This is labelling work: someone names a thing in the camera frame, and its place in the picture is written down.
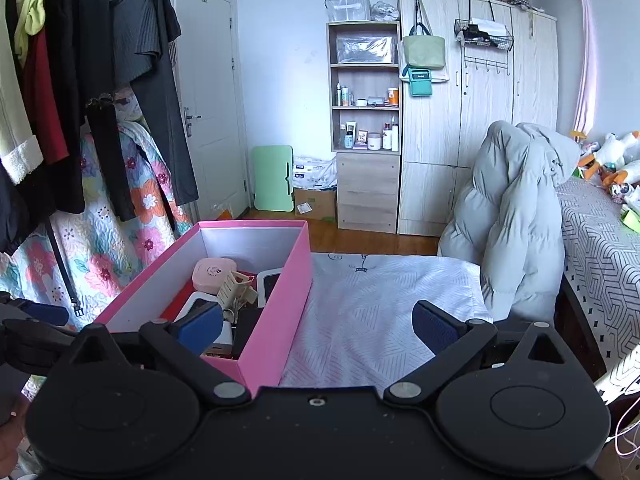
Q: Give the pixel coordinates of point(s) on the white room door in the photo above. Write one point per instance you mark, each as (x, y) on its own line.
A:
(206, 81)

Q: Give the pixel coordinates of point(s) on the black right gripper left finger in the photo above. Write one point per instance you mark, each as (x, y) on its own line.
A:
(126, 401)

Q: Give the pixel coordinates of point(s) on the light wooden wardrobe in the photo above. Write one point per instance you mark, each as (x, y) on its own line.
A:
(502, 64)

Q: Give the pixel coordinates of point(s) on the person left hand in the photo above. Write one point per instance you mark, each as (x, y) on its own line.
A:
(11, 435)

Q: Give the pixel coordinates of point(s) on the red hanging garment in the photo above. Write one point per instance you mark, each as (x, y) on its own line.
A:
(38, 93)

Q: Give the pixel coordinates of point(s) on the grey puffer jacket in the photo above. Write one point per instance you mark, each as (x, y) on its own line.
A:
(507, 219)

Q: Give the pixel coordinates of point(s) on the pink rounded square case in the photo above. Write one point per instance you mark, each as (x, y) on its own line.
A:
(209, 274)

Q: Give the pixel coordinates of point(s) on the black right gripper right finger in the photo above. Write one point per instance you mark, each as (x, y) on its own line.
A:
(500, 401)

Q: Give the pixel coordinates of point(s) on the dark grey hanging coat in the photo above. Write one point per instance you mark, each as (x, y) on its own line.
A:
(142, 32)

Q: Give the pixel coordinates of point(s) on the green tote bag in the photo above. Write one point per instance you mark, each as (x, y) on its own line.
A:
(422, 48)

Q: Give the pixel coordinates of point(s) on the floral quilt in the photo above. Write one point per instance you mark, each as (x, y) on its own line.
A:
(95, 255)

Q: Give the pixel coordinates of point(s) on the black wallet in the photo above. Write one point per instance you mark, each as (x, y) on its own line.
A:
(245, 324)

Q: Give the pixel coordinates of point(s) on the wooden shelf cabinet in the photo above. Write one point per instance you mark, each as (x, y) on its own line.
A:
(365, 115)

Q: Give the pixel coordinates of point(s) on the plush toys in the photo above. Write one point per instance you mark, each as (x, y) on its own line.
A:
(610, 166)

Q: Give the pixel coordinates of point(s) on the cream hanging garment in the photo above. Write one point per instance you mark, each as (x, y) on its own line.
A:
(20, 151)

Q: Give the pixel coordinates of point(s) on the black hanging garment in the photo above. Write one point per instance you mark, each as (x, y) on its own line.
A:
(81, 59)

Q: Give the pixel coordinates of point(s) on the pink cardboard storage box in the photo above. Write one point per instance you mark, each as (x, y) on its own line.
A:
(276, 252)

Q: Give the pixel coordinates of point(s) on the teal small pouch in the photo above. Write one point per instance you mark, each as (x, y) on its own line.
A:
(419, 81)

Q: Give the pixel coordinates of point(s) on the white black wifi router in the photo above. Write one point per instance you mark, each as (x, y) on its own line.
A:
(265, 282)

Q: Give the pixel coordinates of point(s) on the cream plastic hair claw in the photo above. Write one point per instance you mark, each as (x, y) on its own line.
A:
(235, 293)

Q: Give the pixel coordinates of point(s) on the brown cardboard box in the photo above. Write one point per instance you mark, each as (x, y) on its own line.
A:
(315, 204)

